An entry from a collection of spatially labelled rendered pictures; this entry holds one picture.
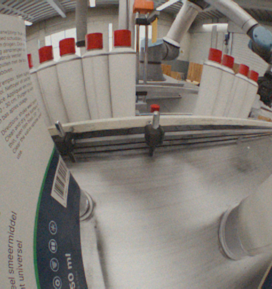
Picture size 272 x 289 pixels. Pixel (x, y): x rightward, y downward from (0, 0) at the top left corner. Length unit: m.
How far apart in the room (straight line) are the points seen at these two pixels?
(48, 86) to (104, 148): 0.18
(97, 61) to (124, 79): 0.06
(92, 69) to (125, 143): 0.16
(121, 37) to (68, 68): 0.11
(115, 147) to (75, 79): 0.16
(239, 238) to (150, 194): 0.13
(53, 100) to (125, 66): 0.16
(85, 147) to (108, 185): 0.13
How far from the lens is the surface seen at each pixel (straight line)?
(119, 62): 0.22
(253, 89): 0.46
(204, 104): 0.32
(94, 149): 0.26
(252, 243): 0.15
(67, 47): 0.24
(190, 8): 0.74
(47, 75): 0.26
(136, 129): 0.26
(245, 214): 0.15
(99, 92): 0.23
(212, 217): 0.18
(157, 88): 0.30
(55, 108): 0.27
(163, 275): 0.16
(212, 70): 0.30
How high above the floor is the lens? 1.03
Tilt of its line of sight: 41 degrees down
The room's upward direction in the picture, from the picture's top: 1 degrees clockwise
